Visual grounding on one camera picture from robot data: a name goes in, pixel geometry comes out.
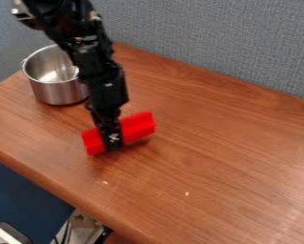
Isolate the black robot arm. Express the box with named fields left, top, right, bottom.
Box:
left=9, top=0, right=128, bottom=151

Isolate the metal table leg bracket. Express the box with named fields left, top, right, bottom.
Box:
left=49, top=209, right=112, bottom=244

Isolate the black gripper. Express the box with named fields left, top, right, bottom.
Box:
left=71, top=50, right=128, bottom=152

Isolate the stainless steel pot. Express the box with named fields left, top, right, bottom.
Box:
left=21, top=44, right=89, bottom=106

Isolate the red plastic block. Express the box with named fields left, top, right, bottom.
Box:
left=81, top=112, right=156, bottom=155

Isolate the white object at corner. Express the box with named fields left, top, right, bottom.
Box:
left=0, top=225, right=23, bottom=244

